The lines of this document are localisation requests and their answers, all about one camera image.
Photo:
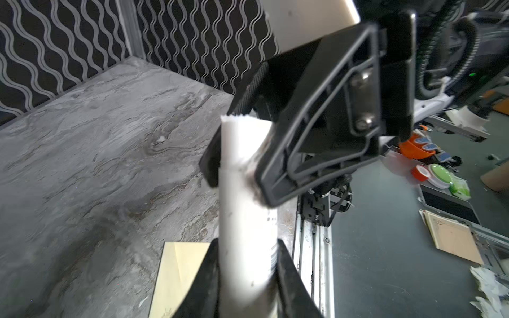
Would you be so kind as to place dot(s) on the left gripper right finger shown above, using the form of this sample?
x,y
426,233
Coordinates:
x,y
293,298

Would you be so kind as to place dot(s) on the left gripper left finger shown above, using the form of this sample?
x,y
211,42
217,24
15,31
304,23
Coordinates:
x,y
203,295

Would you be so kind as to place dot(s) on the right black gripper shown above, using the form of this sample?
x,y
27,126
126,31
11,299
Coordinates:
x,y
331,100

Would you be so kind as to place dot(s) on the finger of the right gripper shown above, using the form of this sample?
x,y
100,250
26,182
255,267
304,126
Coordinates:
x,y
239,139

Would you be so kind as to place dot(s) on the cream yellow envelope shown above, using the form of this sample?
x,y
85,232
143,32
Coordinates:
x,y
179,265

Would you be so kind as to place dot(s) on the white glue stick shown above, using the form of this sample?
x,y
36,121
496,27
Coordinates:
x,y
247,249

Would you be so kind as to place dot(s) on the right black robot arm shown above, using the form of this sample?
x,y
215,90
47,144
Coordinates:
x,y
457,54

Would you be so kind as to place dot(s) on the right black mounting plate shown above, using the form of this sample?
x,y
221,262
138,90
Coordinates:
x,y
321,204

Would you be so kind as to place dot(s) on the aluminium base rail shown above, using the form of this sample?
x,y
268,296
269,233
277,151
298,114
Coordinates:
x,y
313,258

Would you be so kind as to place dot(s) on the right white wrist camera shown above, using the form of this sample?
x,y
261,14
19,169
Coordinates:
x,y
297,22

